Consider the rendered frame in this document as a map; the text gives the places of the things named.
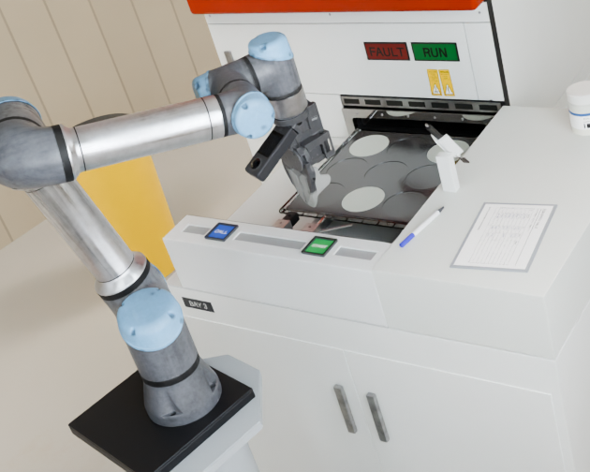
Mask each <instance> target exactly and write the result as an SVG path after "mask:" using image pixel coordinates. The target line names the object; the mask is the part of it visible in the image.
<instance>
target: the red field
mask: <svg viewBox="0 0 590 472"><path fill-rule="evenodd" d="M365 47H366V50H367V54H368V58H369V59H408V57H407V53H406V46H405V44H365Z"/></svg>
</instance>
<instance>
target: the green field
mask: <svg viewBox="0 0 590 472"><path fill-rule="evenodd" d="M412 46H413V50H414V53H415V58H416V60H458V58H457V53H456V49H455V45H454V44H412Z"/></svg>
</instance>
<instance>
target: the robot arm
mask: <svg viewBox="0 0 590 472"><path fill-rule="evenodd" d="M192 87H193V91H194V94H195V97H196V99H192V100H187V101H184V102H180V103H175V104H171V105H168V106H163V107H159V108H155V109H151V110H147V111H140V112H135V113H131V114H128V115H123V116H119V117H115V118H110V119H107V120H103V121H99V122H94V123H91V124H87V125H79V126H75V127H71V128H68V127H66V126H64V125H62V124H59V125H52V126H46V125H45V124H44V123H43V121H42V118H41V115H40V113H39V111H38V109H37V108H36V107H35V106H33V105H32V104H31V103H30V102H29V101H27V100H25V99H23V98H20V97H17V96H2V97H0V184H1V185H4V186H6V187H9V188H11V189H13V190H20V191H24V192H25V193H26V194H27V195H28V197H29V198H30V199H31V200H32V201H33V202H34V203H35V205H36V206H37V207H38V209H39V210H40V211H41V212H42V213H43V214H44V215H45V217H46V218H47V219H48V220H49V222H50V223H51V224H52V225H53V227H54V228H55V229H56V230H57V232H58V233H59V234H60V235H61V237H62V238H63V239H64V240H65V241H66V243H67V244H68V245H69V247H70V248H71V249H72V250H73V251H74V253H75V254H76V255H77V256H78V258H79V259H80V260H81V262H82V263H83V264H84V265H85V266H86V268H87V269H88V270H89V271H90V273H91V274H92V275H93V276H94V277H95V279H96V280H95V291H96V293H97V294H98V295H99V296H100V298H101V299H102V300H103V301H104V303H105V304H106V305H107V306H108V307H109V308H110V310H111V311H112V312H113V313H114V315H115V317H116V319H117V324H118V329H119V332H120V334H121V336H122V338H123V339H124V340H125V343H126V345H127V347H128V350H129V352H130V354H131V356H132V358H133V360H134V363H135V364H136V366H137V368H138V370H139V373H140V376H141V378H142V380H143V397H144V406H145V409H146V411H147V413H148V415H149V417H150V419H151V420H152V421H153V422H154V423H156V424H158V425H161V426H166V427H177V426H183V425H187V424H189V423H191V422H194V421H196V420H199V419H200V418H202V417H204V416H205V415H206V414H208V413H209V412H210V411H211V410H212V409H213V408H214V407H215V405H216V404H217V403H218V401H219V399H220V396H221V393H222V386H221V383H220V381H219V378H218V376H217V374H216V372H215V371H214V370H213V369H212V368H211V367H210V366H209V365H208V364H207V363H206V362H205V361H204V360H203V359H202V358H201V357H200V356H199V353H198V351H197V348H196V346H195V343H194V341H193V338H192V336H191V334H190V331H189V329H188V327H187V325H186V322H185V320H184V315H183V311H182V308H181V306H180V304H179V303H178V302H177V300H176V299H175V298H174V296H173V295H172V294H171V292H170V290H169V288H168V285H167V282H166V279H165V277H164V275H163V274H162V272H160V271H159V270H158V269H157V268H156V266H155V265H154V264H152V263H151V262H150V261H149V260H148V259H147V257H145V256H144V255H143V254H142V253H141V252H139V251H131V250H130V249H129V247H128V246H127V245H126V243H125V242H124V241H123V239H122V238H121V237H120V235H119V234H118V233H117V231H116V230H115V229H114V228H113V226H112V225H111V223H110V222H109V221H108V219H107V218H106V217H105V216H104V214H103V213H101V211H100V210H99V209H98V208H97V206H96V205H95V203H94V202H93V201H92V199H91V198H90V197H89V196H88V194H87V193H86V192H85V190H84V189H83V188H82V186H81V185H80V184H79V182H78V181H77V180H76V179H77V178H78V176H79V175H80V173H82V172H84V171H87V170H94V169H98V168H102V167H106V166H109V165H113V164H117V163H121V162H125V161H128V160H133V159H137V158H141V157H145V156H148V155H155V154H159V153H163V152H166V151H170V150H174V149H178V148H182V147H185V146H189V145H194V144H198V143H202V142H205V141H209V140H216V139H220V138H224V137H228V136H232V135H236V134H239V135H240V136H243V137H245V138H248V139H258V138H261V137H263V136H264V135H266V134H267V133H268V132H269V131H270V130H271V128H272V126H273V124H275V127H274V128H273V130H272V132H271V133H270V134H269V136H268V137H267V139H266V140H265V141H264V142H263V143H262V145H261V146H260V147H259V149H258V150H257V152H256V153H255V155H254V156H253V157H252V159H251V160H250V162H249V163H248V164H247V166H246V167H245V171H246V172H247V173H249V174H250V175H251V176H253V177H255V178H256V179H258V180H260V181H262V182H264V181H265V180H266V179H267V177H268V176H269V175H270V173H271V172H272V170H273V169H274V167H275V166H276V164H277V163H278V162H279V160H280V159H282V164H283V167H284V169H285V171H286V173H287V175H288V178H289V180H290V181H291V182H292V184H294V186H295V188H296V190H297V192H298V193H299V194H300V196H301V197H302V199H303V200H304V202H306V203H307V204H308V205H310V206H311V207H313V208H314V207H316V206H317V196H318V194H319V193H320V192H321V191H322V190H323V189H324V188H325V187H326V186H327V185H328V184H329V183H330V181H331V177H330V175H329V174H320V173H319V171H318V169H317V167H313V165H315V164H316V163H319V162H320V161H322V160H324V159H325V158H326V159H328V158H329V157H331V156H332V155H335V151H334V147H333V144H332V138H331V135H330V131H329V130H326V129H324V128H323V125H322V122H321V119H320V116H319V112H318V109H317V103H316V102H314V101H312V102H310V101H309V100H307V99H306V96H305V93H304V90H303V87H302V83H301V79H300V76H299V73H298V69H297V67H296V64H295V61H294V54H293V52H292V50H291V48H290V46H289V43H288V39H287V37H286V35H284V34H283V33H280V32H274V31H273V32H267V33H263V34H260V35H258V36H256V37H255V38H252V39H251V40H250V41H249V43H248V54H247V55H245V56H244V57H242V58H240V59H237V60H235V61H233V62H230V63H228V64H225V65H223V66H220V67H218V68H215V69H213V70H208V71H206V73H204V74H202V75H200V76H198V77H196V78H195V79H194V80H193V81H192ZM328 139H329V140H330V144H331V147H332V149H330V145H329V143H328Z"/></svg>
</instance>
